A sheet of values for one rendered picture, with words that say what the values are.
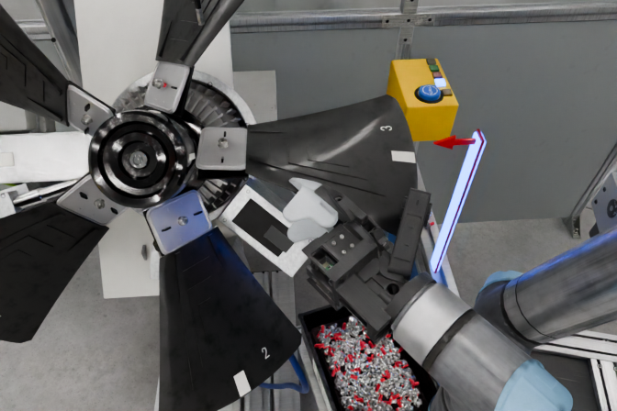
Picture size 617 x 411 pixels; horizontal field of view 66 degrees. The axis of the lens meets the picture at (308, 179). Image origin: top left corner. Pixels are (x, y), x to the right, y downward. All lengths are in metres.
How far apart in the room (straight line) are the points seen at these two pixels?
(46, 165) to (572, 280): 0.71
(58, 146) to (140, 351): 1.16
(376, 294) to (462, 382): 0.11
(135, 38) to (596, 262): 0.75
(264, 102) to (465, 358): 0.92
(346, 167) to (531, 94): 1.13
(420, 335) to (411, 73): 0.63
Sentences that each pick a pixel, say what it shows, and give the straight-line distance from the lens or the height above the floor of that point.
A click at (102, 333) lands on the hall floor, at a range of 1.94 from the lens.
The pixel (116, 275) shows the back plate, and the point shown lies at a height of 0.87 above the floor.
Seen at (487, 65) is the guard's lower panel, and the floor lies 0.82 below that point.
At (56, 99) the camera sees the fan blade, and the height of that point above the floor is 1.25.
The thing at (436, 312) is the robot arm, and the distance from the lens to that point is 0.47.
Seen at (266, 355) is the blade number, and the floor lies 0.95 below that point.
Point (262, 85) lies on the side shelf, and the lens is 1.31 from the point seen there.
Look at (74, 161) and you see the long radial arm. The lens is 0.81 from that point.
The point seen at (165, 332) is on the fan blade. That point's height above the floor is 1.05.
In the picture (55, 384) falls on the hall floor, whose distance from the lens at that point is 1.92.
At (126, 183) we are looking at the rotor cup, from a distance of 0.61.
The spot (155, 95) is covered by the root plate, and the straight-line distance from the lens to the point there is 0.67.
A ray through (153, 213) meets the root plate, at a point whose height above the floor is 1.14.
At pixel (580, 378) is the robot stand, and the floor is 0.21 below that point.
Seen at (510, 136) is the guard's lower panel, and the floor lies 0.53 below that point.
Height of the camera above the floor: 1.62
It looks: 47 degrees down
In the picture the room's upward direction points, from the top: straight up
